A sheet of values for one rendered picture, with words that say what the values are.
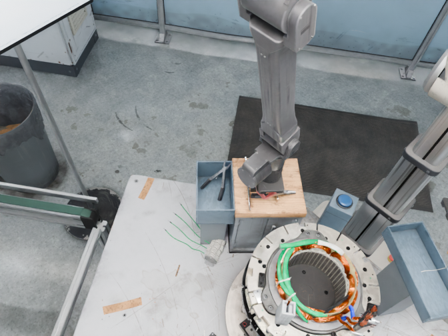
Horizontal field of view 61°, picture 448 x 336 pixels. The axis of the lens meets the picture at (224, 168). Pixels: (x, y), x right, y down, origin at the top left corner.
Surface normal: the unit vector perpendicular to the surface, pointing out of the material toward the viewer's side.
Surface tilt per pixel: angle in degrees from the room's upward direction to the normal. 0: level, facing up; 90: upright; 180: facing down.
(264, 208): 0
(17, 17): 83
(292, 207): 0
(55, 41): 90
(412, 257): 0
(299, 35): 90
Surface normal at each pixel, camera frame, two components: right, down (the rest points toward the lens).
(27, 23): 0.81, 0.43
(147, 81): 0.06, -0.57
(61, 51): -0.16, 0.80
